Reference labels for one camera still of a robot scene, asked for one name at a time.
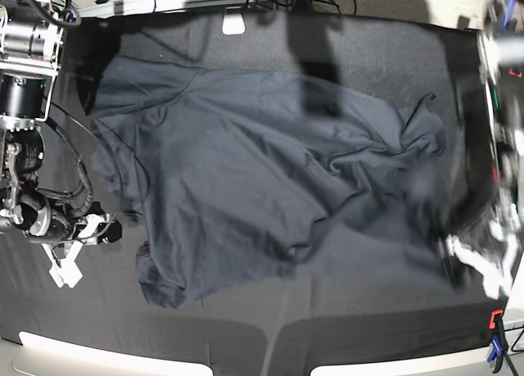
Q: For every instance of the orange blue clamp near right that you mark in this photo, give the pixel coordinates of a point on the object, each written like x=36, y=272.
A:
x=499, y=345

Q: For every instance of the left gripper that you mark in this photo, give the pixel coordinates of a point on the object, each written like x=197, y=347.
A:
x=486, y=246

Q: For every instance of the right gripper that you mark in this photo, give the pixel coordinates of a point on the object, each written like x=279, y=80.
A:
x=64, y=270

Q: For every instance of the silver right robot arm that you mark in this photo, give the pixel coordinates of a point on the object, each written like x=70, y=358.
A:
x=61, y=222

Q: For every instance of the black table cover cloth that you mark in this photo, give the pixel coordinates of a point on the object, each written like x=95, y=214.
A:
x=273, y=326

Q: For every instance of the dark navy t-shirt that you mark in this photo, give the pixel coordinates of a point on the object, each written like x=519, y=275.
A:
x=247, y=175

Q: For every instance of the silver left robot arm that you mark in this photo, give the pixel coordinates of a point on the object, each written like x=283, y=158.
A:
x=482, y=217

